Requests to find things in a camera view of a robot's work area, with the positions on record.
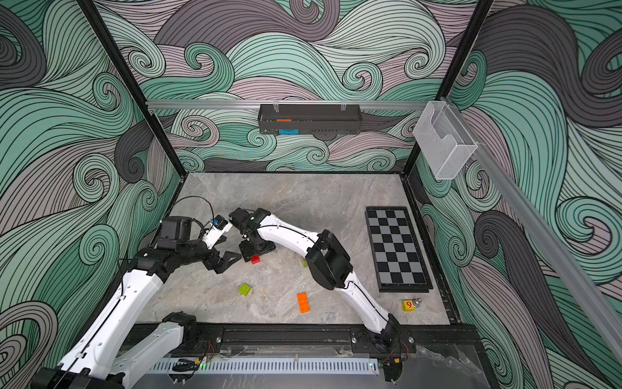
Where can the black wall tray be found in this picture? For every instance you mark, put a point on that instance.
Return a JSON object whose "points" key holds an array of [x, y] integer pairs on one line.
{"points": [[309, 119]]}

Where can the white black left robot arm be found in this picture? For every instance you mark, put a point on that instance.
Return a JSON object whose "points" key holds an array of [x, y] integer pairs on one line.
{"points": [[94, 362]]}

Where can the clear plastic wall box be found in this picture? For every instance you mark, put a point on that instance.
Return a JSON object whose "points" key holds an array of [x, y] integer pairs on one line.
{"points": [[444, 138]]}

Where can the black left corner post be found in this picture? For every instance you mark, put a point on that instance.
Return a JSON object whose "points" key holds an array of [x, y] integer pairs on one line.
{"points": [[104, 36]]}

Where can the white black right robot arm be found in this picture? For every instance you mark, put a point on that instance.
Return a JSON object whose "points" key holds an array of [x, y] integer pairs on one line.
{"points": [[329, 265]]}

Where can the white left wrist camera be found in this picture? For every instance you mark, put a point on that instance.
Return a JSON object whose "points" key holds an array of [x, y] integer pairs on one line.
{"points": [[216, 232]]}

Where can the small green lego brick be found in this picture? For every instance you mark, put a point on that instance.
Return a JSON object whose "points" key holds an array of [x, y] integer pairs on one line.
{"points": [[245, 290]]}

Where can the white slotted cable duct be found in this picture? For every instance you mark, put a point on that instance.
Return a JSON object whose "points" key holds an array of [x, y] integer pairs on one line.
{"points": [[293, 365]]}

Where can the black white chessboard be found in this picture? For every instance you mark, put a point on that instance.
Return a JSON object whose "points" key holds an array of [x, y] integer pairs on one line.
{"points": [[398, 258]]}

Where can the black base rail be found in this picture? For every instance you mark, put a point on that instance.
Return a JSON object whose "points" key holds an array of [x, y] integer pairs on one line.
{"points": [[355, 338]]}

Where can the black right corner post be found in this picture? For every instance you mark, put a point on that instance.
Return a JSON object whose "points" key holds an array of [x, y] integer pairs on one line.
{"points": [[465, 42]]}

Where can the aluminium rail back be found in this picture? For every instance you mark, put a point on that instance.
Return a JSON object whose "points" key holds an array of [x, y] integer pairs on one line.
{"points": [[222, 104]]}

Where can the black corner post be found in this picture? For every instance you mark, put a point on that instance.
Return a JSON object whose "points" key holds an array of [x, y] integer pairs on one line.
{"points": [[104, 36], [465, 42]]}

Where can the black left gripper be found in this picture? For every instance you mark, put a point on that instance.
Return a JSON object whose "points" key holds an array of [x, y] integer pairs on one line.
{"points": [[211, 263]]}

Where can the orange lego plate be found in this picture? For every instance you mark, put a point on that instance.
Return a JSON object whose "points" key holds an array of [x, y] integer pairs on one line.
{"points": [[303, 303]]}

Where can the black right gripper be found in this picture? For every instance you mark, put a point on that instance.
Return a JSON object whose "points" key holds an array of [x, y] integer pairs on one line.
{"points": [[254, 245]]}

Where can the yellow numbered cube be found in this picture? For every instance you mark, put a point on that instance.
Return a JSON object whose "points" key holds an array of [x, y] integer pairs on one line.
{"points": [[408, 305]]}

